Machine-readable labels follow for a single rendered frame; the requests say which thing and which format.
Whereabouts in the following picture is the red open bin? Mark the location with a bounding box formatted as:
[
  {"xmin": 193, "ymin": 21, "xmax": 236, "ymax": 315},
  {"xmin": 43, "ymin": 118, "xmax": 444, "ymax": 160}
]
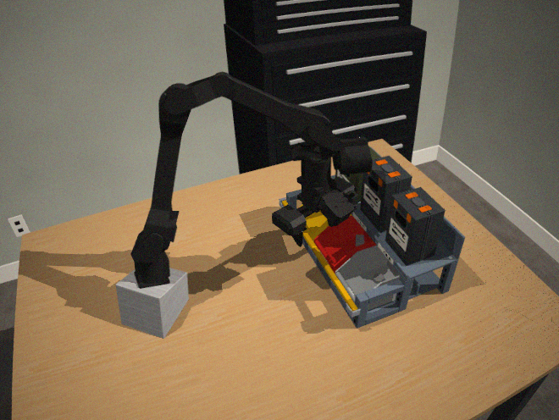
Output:
[{"xmin": 314, "ymin": 215, "xmax": 376, "ymax": 272}]

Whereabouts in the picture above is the yellow long thin bar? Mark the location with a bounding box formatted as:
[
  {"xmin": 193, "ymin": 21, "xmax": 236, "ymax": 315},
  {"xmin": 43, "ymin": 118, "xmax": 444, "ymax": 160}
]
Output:
[{"xmin": 303, "ymin": 230, "xmax": 357, "ymax": 311}]

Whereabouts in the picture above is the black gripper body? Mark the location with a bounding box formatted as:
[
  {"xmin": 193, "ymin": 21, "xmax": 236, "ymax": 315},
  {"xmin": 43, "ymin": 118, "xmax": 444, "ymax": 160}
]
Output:
[{"xmin": 272, "ymin": 176, "xmax": 357, "ymax": 235}]

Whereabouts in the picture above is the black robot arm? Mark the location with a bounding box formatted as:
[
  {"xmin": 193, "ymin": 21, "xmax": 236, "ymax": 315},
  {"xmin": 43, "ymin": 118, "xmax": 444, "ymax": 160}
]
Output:
[{"xmin": 131, "ymin": 72, "xmax": 373, "ymax": 289}]

